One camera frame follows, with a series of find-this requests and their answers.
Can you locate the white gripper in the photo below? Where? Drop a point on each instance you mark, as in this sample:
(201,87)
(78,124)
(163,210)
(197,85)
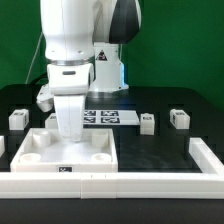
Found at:
(66,92)

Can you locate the white square tabletop part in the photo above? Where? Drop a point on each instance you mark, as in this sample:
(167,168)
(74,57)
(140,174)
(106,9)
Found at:
(44,150)

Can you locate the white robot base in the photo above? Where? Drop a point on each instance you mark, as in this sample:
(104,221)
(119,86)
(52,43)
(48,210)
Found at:
(109,69)

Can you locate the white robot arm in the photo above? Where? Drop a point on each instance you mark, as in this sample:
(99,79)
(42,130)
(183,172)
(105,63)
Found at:
(71,28)

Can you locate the white marker tag plate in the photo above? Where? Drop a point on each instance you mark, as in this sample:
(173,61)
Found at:
(110,117)

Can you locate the white U-shaped fence wall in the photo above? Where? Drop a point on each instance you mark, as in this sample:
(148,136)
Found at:
(208,183)

